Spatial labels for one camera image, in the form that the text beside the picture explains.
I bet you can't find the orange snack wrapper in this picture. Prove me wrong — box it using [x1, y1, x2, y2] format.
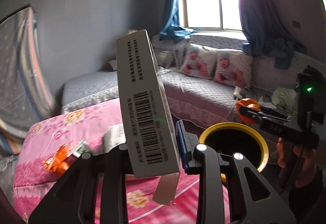
[43, 142, 77, 177]

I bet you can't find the white barcode medicine box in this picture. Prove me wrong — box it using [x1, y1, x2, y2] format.
[116, 30, 180, 205]

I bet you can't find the orange mandarin fruit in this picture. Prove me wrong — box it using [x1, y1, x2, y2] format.
[236, 98, 261, 124]

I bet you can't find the yellow rim trash bin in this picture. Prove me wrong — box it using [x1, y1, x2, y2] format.
[199, 122, 269, 172]

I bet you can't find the person's right hand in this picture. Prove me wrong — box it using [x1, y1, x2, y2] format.
[276, 138, 317, 189]

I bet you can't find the light green cloth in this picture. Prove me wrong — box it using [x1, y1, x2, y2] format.
[271, 87, 298, 115]

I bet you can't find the pink floral table cloth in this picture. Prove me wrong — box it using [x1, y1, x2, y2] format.
[12, 97, 231, 224]

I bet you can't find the white power adapter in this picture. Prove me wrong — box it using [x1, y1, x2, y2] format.
[233, 86, 249, 100]

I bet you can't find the right baby print pillow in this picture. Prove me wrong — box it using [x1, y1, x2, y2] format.
[214, 49, 253, 87]

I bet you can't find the baby print pillow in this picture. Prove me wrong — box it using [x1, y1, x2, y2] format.
[179, 43, 218, 79]
[214, 49, 253, 87]

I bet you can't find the grey quilted corner sofa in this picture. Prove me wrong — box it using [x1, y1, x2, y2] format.
[61, 35, 325, 128]

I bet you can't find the dark blue right curtain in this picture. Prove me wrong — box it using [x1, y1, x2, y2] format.
[239, 0, 307, 70]

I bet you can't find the striped grey hanging sheet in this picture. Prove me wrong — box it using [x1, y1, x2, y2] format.
[1, 5, 56, 156]

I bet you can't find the left baby print pillow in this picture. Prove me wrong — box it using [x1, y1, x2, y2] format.
[179, 43, 218, 79]

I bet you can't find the grey bolster pillow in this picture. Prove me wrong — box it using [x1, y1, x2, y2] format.
[106, 59, 117, 71]

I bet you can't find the blue left curtain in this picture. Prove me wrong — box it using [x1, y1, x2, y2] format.
[159, 0, 196, 42]

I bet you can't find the white cable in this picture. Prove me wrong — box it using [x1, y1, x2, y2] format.
[224, 96, 240, 122]

